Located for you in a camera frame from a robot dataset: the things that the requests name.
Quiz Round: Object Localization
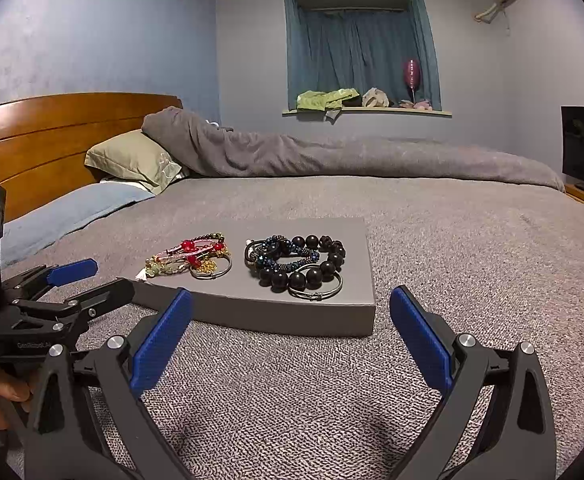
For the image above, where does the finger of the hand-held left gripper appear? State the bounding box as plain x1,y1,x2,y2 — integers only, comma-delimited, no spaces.
2,258,99,302
13,277,136,322

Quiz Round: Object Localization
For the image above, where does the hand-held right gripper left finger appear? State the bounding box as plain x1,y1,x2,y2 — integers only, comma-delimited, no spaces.
19,287,195,480

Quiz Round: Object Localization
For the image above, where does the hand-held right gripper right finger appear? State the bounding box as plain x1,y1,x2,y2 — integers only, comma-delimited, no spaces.
389,285,557,480

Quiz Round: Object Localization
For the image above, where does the pale green bead bracelet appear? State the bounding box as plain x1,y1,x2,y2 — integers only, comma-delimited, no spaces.
144,255,193,278

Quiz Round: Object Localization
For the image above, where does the grey cardboard box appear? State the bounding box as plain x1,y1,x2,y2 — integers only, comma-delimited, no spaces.
122,216,377,338

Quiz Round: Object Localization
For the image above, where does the red bead bracelet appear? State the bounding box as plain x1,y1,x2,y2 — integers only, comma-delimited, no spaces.
164,232,227,267

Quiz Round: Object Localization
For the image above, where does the silver bangle with clasp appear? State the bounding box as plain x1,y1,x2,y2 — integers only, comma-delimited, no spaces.
287,269,343,302

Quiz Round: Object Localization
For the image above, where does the black cord bracelet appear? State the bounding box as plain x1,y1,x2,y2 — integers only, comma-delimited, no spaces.
243,239,273,271

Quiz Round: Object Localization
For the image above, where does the large dark wooden bead bracelet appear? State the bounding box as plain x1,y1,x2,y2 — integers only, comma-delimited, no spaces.
258,234,347,293

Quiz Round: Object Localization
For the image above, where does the blue bead bracelet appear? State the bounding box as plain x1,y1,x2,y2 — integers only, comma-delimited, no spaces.
244,234,323,273

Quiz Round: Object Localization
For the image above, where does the blue pillow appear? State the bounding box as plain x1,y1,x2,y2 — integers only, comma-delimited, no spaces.
0,181,155,271

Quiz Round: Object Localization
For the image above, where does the grey speckled bed cover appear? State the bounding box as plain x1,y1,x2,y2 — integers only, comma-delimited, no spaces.
2,175,584,480

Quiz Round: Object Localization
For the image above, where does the green pillow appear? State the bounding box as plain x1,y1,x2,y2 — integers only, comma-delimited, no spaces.
84,129,185,196

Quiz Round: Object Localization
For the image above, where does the wooden headboard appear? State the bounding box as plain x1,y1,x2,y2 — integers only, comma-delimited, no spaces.
0,92,183,223

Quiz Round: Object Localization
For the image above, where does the grey duvet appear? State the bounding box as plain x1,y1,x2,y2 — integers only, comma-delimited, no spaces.
142,106,566,193

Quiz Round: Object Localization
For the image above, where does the window sill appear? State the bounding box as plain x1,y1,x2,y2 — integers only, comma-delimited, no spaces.
282,106,452,118

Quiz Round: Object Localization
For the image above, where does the beige plush toy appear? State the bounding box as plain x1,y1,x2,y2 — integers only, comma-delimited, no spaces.
362,88,390,109

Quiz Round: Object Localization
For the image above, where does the green cloth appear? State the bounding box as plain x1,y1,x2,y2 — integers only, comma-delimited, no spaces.
297,88,361,112

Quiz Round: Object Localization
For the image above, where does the teal curtain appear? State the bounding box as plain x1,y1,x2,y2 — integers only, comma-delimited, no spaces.
284,0,443,111

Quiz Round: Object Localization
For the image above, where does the beige air conditioner hose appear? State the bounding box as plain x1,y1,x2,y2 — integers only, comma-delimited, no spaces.
474,2,510,36

